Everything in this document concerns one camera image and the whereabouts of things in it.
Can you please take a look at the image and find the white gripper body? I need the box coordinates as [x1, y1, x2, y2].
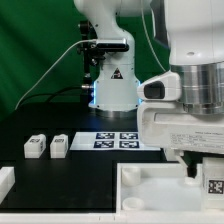
[137, 102, 224, 154]

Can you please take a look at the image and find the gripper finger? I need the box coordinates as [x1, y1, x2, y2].
[174, 150, 188, 176]

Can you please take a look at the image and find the white square table top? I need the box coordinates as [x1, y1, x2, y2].
[115, 162, 224, 214]

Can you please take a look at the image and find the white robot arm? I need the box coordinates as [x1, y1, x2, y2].
[73, 0, 224, 154]

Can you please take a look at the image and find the white marker sheet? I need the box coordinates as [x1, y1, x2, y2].
[70, 132, 160, 151]

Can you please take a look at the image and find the white left obstacle block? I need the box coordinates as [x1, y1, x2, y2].
[0, 167, 15, 204]

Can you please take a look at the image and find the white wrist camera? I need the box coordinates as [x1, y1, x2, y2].
[137, 71, 182, 102]

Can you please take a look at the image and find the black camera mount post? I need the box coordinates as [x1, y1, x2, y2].
[77, 20, 106, 103]

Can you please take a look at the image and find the black cable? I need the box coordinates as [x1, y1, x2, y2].
[19, 86, 84, 107]

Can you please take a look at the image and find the white cable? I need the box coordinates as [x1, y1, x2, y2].
[14, 39, 101, 110]

